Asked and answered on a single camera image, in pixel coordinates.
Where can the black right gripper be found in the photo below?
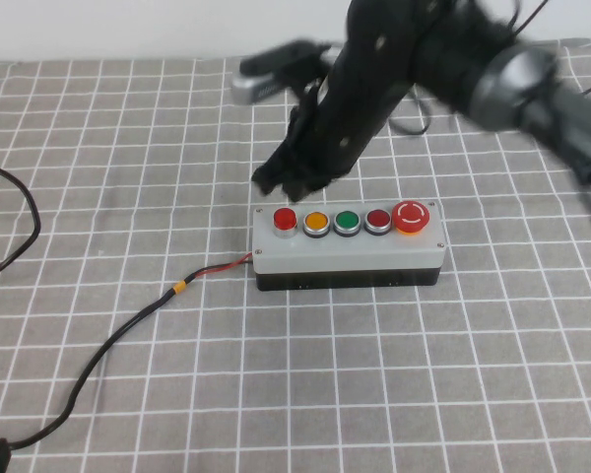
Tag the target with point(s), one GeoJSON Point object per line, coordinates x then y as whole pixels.
{"type": "Point", "coordinates": [364, 88]}

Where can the grey black button control box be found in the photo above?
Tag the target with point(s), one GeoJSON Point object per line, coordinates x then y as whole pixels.
{"type": "Point", "coordinates": [349, 256]}

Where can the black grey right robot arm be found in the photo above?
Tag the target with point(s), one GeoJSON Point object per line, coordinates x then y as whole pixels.
{"type": "Point", "coordinates": [512, 88]}

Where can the yellow push button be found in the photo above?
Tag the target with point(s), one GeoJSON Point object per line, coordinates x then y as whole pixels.
{"type": "Point", "coordinates": [316, 222]}

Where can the green push button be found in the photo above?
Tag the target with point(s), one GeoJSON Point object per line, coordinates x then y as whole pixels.
{"type": "Point", "coordinates": [347, 221]}

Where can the dark red push button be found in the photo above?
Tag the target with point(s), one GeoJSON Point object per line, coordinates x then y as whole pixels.
{"type": "Point", "coordinates": [377, 219]}

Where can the red mushroom emergency stop button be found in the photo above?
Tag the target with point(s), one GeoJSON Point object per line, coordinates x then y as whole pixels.
{"type": "Point", "coordinates": [411, 215]}

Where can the red indicator lamp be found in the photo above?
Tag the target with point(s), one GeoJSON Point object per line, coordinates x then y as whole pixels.
{"type": "Point", "coordinates": [284, 219]}

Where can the grey white checked tablecloth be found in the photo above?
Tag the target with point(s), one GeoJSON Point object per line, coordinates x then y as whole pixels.
{"type": "Point", "coordinates": [423, 369]}

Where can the silver grey wrist camera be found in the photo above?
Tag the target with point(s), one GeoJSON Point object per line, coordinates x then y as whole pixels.
{"type": "Point", "coordinates": [266, 74]}

